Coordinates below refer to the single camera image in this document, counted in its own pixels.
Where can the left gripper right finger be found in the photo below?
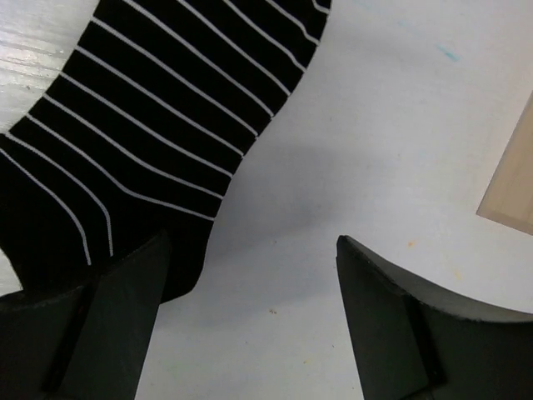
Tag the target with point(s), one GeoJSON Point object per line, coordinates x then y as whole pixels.
{"type": "Point", "coordinates": [413, 339]}

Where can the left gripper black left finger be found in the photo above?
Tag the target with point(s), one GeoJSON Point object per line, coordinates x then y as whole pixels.
{"type": "Point", "coordinates": [87, 339]}

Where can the wooden compartment box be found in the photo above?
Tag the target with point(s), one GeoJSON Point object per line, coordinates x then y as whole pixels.
{"type": "Point", "coordinates": [508, 198]}

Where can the black white striped ankle sock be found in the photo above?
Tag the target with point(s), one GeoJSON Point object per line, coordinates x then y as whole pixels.
{"type": "Point", "coordinates": [143, 130]}

